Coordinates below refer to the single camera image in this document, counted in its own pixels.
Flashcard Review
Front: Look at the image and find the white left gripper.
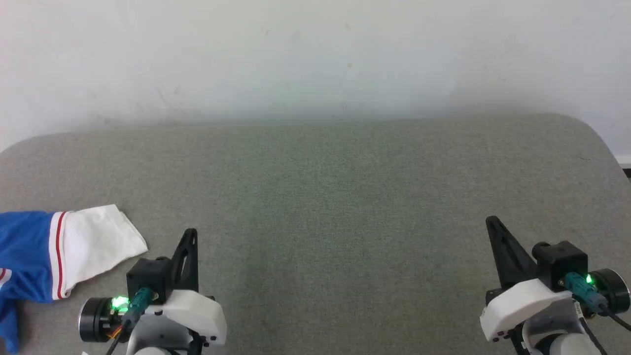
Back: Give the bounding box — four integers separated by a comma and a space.
79, 228, 228, 346

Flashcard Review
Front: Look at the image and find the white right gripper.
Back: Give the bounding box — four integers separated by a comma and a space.
480, 216, 631, 342

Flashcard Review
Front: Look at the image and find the blue white red-striped garment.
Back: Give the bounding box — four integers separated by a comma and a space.
0, 205, 149, 355

